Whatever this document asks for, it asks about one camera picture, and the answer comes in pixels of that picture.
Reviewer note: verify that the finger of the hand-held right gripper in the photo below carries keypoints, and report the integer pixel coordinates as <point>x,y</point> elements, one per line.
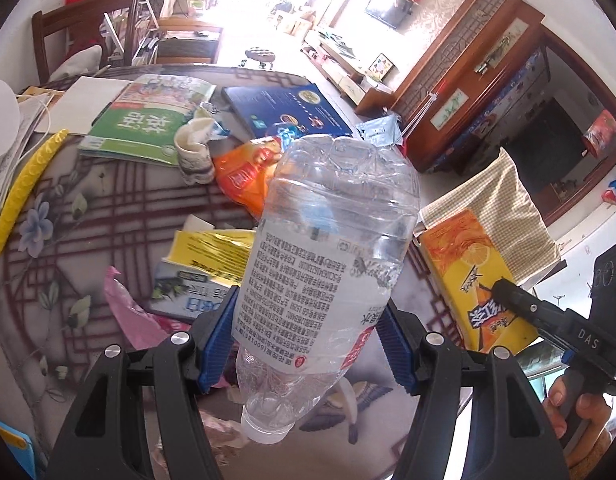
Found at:
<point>527,312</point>

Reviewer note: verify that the blue plastic box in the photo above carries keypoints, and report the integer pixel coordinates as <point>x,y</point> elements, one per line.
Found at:
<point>8,445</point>

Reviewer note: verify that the orange snack bag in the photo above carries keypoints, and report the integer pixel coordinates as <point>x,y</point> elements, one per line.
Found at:
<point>243,175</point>

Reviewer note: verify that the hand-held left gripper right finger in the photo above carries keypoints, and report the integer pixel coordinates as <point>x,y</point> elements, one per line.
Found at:
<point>395,350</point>

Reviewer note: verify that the person's right hand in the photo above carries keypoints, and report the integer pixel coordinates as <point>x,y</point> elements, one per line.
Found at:
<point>590,420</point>

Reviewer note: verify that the blue book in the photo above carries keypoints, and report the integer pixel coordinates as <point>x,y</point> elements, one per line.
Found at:
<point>283,105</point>

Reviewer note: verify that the flattened yellow green carton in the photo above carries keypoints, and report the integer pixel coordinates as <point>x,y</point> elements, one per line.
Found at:
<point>198,255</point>

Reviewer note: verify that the wooden cabinet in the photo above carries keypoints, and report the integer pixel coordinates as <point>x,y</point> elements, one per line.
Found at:
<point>487,35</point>

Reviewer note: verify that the pink plastic wrapper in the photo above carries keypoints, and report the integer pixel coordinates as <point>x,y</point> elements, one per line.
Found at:
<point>128,310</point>

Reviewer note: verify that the framed colourful picture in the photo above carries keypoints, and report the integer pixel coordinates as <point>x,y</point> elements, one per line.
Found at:
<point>382,67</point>

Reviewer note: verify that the wooden chair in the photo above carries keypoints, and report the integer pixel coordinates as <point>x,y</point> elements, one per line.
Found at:
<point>88,15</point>

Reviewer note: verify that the white lined notebook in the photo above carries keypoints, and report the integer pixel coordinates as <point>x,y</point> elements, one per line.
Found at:
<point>83,105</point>

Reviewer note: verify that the wall television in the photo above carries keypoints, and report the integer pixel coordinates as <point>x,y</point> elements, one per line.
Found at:
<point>385,12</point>

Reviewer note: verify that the yellow curved plastic strip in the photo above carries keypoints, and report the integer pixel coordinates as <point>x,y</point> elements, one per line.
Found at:
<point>23,185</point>

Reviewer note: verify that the low white television console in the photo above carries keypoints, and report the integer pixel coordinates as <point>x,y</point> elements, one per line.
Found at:
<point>333,55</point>

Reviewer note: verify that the blue white snack wrapper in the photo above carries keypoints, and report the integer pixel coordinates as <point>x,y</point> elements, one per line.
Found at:
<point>215,125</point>

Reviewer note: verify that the small blue foil packet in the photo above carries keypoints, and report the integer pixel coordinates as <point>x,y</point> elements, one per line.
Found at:
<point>380,130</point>

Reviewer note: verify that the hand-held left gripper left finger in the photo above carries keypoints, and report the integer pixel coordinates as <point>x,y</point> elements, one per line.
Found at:
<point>215,345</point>

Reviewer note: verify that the red box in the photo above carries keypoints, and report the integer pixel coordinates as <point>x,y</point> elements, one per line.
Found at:
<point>605,132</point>

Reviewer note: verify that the white chair cushion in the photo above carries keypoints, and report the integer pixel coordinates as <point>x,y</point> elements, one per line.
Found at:
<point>78,62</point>

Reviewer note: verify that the yellow brown booklet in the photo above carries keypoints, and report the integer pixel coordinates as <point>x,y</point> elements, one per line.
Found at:
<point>40,94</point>

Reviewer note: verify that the white paper cup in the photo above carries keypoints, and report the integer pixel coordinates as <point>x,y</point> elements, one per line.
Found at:
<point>193,160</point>

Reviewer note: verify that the cardboard box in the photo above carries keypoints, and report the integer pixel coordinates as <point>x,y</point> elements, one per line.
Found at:
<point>295,22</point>

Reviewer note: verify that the yellow tea drink carton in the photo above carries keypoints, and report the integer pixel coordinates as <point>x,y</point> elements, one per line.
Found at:
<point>467,270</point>

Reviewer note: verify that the white desk lamp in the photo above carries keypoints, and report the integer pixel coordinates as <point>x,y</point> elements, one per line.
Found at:
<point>0,120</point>

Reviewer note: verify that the green textbook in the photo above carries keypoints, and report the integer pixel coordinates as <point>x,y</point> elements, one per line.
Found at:
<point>138,125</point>

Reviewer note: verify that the checkered beige cloth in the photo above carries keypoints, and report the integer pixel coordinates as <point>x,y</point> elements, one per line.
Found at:
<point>502,200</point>

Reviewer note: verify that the clear plastic water bottle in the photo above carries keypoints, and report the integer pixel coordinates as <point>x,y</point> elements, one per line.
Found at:
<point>313,260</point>

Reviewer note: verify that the stack of white papers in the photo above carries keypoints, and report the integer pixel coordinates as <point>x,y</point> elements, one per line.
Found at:
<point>8,175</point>

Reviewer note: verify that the round dark stool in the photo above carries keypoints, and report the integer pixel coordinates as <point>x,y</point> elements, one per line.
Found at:
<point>260,55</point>

